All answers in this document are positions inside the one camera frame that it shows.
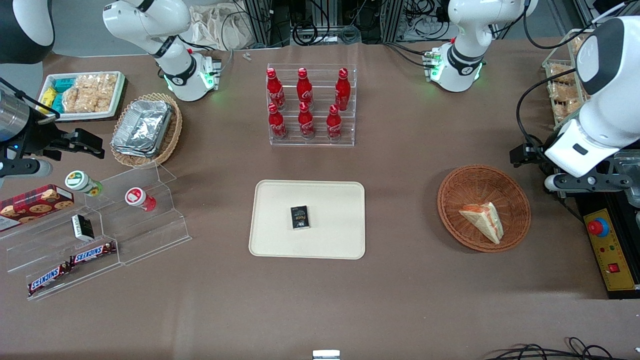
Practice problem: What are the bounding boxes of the brown wicker basket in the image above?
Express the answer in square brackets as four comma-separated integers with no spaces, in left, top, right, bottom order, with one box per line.
[437,164,532,254]

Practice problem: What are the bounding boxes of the wire basket with snacks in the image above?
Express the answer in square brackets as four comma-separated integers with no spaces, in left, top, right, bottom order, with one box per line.
[542,29,597,130]

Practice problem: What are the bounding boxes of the snickers bar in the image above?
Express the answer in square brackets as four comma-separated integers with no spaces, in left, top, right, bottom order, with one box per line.
[27,262,72,295]
[69,241,117,266]

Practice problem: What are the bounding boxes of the red lid cup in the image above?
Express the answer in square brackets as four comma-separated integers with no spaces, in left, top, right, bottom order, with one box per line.
[124,187,157,213]

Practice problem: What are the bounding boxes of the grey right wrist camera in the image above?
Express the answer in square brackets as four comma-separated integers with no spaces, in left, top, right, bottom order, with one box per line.
[0,157,54,180]

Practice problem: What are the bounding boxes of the rice cracker snack bag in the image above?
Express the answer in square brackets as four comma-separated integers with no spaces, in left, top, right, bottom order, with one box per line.
[62,75,99,114]
[93,73,119,113]

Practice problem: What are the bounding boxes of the triangle sandwich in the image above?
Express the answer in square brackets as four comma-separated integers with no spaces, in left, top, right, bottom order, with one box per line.
[458,201,505,245]

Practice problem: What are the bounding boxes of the clear acrylic bottle rack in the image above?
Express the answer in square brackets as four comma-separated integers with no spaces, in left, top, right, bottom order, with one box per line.
[266,63,358,148]

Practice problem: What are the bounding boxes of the small black packet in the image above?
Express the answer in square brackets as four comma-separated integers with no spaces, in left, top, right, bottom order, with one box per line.
[290,205,312,231]

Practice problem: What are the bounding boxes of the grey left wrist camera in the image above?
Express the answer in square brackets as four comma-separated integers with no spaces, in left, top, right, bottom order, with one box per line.
[544,169,633,194]

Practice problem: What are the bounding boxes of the red cookie box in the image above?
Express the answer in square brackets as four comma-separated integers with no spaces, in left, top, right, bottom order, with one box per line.
[0,183,75,232]

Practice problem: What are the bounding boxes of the clear acrylic step stand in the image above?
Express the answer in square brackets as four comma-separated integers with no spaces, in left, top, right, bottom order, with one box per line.
[0,162,193,302]

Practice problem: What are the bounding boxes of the black floor cable bundle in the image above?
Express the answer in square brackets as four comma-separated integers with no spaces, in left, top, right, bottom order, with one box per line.
[492,337,640,360]

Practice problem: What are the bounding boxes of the white snack tray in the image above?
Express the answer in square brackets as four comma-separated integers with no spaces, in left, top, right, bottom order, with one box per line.
[38,71,127,122]

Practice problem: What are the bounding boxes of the green lid cup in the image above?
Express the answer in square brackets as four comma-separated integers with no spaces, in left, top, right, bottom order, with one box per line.
[64,170,104,197]

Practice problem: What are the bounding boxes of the beige cloth bag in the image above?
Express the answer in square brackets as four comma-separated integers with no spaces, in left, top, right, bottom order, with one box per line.
[189,4,257,51]

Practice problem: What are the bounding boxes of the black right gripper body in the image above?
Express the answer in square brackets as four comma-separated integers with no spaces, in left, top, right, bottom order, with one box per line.
[19,106,81,162]

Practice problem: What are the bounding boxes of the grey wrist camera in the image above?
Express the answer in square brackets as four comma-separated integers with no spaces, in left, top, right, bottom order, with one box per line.
[544,169,633,194]
[0,157,54,180]

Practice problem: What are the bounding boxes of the small black white box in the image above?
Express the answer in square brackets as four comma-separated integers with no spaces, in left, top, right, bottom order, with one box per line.
[70,214,95,243]

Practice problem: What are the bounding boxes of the beige plastic tray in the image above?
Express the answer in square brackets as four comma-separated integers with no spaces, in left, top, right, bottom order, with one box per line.
[248,179,366,260]

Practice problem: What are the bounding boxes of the red cola bottle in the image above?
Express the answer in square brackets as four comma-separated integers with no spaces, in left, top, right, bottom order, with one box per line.
[267,103,289,141]
[266,68,287,111]
[326,104,343,141]
[334,67,352,112]
[296,67,314,108]
[297,102,316,140]

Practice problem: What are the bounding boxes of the yellow emergency stop box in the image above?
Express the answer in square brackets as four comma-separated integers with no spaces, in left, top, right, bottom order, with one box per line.
[582,207,639,293]

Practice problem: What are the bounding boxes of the stack of foil trays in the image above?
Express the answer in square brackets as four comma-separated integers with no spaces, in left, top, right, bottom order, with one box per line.
[110,99,174,159]

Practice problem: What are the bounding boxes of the light woven basket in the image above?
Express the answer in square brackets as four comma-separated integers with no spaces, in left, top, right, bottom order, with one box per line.
[109,92,184,169]

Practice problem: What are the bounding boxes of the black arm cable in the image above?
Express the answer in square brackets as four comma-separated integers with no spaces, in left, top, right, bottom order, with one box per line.
[515,70,584,151]

